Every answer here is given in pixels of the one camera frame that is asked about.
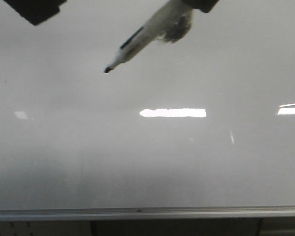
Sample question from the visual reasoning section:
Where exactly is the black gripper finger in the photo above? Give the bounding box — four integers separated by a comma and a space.
183, 0, 219, 13
4, 0, 66, 26

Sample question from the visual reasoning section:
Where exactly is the white whiteboard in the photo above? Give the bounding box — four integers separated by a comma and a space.
0, 0, 295, 210

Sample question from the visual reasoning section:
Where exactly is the grey metal marker tray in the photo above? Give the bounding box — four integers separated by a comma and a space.
0, 206, 295, 222

